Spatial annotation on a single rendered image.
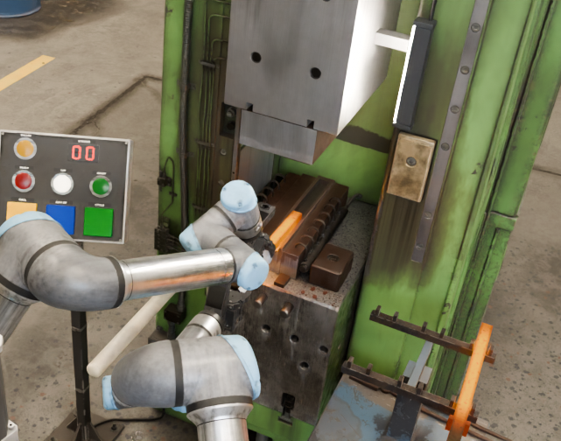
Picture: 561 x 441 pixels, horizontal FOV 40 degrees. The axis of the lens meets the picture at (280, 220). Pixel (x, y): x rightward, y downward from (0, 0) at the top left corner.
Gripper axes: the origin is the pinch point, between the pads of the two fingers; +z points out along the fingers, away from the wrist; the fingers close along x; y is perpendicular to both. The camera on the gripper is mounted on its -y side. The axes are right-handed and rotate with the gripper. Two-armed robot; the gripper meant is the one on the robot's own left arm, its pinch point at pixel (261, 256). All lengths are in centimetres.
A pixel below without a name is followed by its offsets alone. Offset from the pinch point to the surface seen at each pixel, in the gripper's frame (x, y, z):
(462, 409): 59, 22, -9
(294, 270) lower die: 7.1, -3.4, 9.7
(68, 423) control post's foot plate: -65, 48, 85
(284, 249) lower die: 3.1, -6.5, 5.7
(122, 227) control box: -37.8, 5.6, -1.8
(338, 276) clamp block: 19.2, -4.9, 7.2
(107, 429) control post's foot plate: -53, 44, 90
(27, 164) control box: -64, 3, -15
